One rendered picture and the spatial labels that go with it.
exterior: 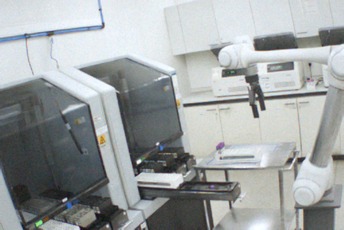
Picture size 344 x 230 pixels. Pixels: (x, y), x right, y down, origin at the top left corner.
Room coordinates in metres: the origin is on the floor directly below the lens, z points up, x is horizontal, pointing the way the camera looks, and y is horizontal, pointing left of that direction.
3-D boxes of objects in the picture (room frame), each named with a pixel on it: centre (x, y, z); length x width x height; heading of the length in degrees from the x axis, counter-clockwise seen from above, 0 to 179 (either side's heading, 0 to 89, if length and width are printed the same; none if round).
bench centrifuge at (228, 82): (4.32, -0.94, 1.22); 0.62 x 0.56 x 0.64; 146
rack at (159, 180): (1.95, 0.16, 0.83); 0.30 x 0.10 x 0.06; 58
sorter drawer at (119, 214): (1.78, 0.65, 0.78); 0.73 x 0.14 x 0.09; 58
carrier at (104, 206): (1.65, 0.45, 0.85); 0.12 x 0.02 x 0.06; 149
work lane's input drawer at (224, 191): (1.85, 0.01, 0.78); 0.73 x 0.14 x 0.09; 58
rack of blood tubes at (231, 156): (2.06, -0.37, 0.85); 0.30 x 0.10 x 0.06; 62
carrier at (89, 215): (1.52, 0.53, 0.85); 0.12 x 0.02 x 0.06; 149
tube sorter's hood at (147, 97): (2.31, 0.32, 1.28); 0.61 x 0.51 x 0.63; 148
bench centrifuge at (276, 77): (4.02, -1.44, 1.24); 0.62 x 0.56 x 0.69; 149
